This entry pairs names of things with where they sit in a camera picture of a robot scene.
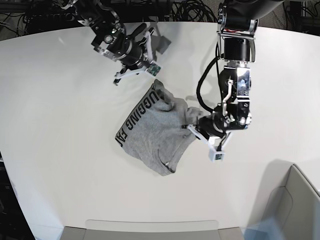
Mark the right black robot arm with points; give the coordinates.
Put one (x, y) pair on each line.
(103, 21)

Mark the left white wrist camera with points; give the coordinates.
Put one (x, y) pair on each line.
(216, 155)

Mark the grey bin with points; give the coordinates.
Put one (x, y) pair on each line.
(125, 230)
(293, 210)

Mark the grey T-shirt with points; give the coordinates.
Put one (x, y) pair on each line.
(156, 131)

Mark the grey bin at bottom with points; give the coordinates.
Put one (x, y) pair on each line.
(125, 230)

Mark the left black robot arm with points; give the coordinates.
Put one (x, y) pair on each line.
(238, 21)

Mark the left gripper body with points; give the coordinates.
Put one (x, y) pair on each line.
(206, 130)

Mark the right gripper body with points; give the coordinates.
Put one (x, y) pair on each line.
(136, 53)

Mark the grey bin at right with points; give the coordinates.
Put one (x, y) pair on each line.
(293, 210)

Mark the blue translucent object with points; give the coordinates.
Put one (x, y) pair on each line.
(262, 228)

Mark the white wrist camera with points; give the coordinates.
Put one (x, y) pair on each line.
(153, 69)
(216, 155)

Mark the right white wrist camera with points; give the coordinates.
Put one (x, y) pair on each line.
(153, 69)

